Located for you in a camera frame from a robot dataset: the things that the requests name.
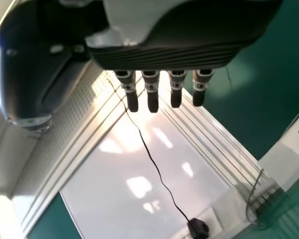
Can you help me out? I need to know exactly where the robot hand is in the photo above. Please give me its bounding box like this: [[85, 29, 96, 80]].
[[0, 0, 284, 131]]

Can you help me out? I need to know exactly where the grey cable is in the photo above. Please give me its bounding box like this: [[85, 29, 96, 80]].
[[246, 168, 265, 223]]

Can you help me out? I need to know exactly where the clear plastic cable bracket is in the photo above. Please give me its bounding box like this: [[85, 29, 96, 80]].
[[246, 171, 294, 230]]

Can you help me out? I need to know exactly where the white socket strip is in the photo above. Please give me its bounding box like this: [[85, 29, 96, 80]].
[[258, 103, 299, 170]]

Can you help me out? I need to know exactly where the thin black cable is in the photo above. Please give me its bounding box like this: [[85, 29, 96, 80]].
[[109, 73, 191, 223]]

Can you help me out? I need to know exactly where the white perforated cable duct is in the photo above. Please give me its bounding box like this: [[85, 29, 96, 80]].
[[11, 65, 123, 217]]

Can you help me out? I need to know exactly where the small black adapter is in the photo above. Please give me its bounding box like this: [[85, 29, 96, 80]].
[[186, 217, 210, 237]]

